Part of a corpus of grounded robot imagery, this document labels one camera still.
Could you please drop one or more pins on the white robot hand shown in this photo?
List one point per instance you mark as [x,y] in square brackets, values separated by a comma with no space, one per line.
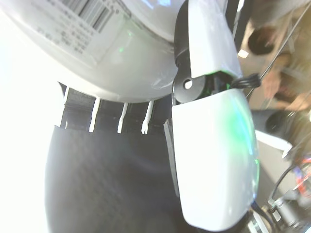
[109,182]

